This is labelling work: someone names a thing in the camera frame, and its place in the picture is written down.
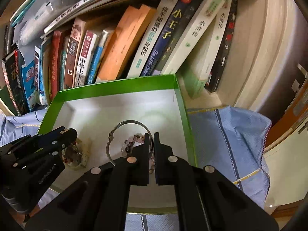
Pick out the red pink bead bracelet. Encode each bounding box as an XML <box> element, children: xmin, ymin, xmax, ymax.
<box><xmin>62</xmin><ymin>141</ymin><xmax>80</xmax><ymax>165</ymax></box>

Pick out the silver metal bangle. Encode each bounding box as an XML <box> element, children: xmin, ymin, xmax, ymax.
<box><xmin>106</xmin><ymin>119</ymin><xmax>155</xmax><ymax>167</ymax></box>

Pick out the beige carved bangle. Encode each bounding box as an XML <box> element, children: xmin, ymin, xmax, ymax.
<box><xmin>62</xmin><ymin>138</ymin><xmax>92</xmax><ymax>171</ymax></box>

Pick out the green cardboard box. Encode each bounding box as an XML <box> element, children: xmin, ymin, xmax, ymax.
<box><xmin>38</xmin><ymin>74</ymin><xmax>198</xmax><ymax>215</ymax></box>

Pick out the blue striped cloth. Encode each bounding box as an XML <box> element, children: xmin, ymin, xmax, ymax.
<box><xmin>1</xmin><ymin>106</ymin><xmax>272</xmax><ymax>230</ymax></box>

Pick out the red book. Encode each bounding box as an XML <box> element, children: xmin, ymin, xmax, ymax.
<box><xmin>50</xmin><ymin>29</ymin><xmax>65</xmax><ymax>101</ymax></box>

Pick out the orange book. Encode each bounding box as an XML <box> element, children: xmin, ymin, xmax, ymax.
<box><xmin>96</xmin><ymin>4</ymin><xmax>156</xmax><ymax>83</ymax></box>

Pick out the wooden door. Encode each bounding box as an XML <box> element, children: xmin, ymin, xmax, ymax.
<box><xmin>265</xmin><ymin>78</ymin><xmax>307</xmax><ymax>149</ymax></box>

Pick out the wooden bookshelf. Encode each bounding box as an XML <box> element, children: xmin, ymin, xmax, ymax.
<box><xmin>0</xmin><ymin>0</ymin><xmax>306</xmax><ymax>116</ymax></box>

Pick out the white book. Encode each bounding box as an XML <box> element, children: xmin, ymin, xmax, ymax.
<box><xmin>161</xmin><ymin>0</ymin><xmax>225</xmax><ymax>75</ymax></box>

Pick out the dark blue book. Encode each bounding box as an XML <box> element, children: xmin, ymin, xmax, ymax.
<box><xmin>140</xmin><ymin>0</ymin><xmax>200</xmax><ymax>77</ymax></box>

